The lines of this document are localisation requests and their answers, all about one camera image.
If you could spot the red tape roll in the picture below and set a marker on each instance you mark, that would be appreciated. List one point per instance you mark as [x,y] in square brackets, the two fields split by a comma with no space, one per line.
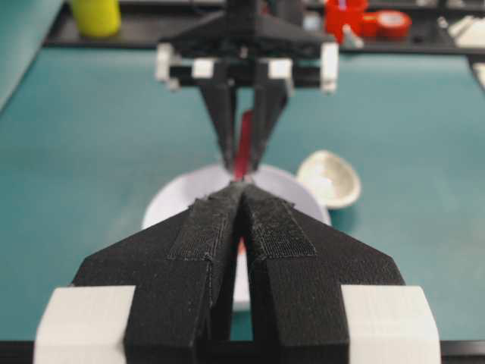
[385,23]

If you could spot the pink red spoon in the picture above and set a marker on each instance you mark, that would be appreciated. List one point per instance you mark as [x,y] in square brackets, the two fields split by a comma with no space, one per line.
[241,165]

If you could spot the yellow green stacked cups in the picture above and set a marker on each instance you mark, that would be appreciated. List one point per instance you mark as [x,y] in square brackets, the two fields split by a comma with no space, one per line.
[96,18]

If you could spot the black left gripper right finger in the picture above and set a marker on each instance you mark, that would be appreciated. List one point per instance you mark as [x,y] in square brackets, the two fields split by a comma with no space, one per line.
[321,296]

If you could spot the white round bowl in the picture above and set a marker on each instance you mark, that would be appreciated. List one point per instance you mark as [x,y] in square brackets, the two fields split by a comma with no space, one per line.
[177,195]

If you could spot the black aluminium frame rail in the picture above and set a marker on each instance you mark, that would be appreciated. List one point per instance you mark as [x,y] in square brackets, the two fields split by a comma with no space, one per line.
[436,29]

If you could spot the red plastic cup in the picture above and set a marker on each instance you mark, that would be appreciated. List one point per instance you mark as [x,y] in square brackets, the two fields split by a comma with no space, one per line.
[340,13]

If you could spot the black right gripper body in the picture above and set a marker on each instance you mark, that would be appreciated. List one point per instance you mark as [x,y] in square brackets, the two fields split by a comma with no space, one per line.
[250,30]

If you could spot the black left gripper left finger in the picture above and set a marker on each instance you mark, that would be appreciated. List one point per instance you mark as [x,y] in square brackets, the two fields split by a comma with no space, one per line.
[147,298]

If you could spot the white speckled teardrop dish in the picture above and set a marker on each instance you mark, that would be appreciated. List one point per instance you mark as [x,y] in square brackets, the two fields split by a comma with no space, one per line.
[330,179]

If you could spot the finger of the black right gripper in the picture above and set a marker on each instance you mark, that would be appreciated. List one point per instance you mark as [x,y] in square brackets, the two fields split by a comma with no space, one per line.
[271,86]
[219,95]

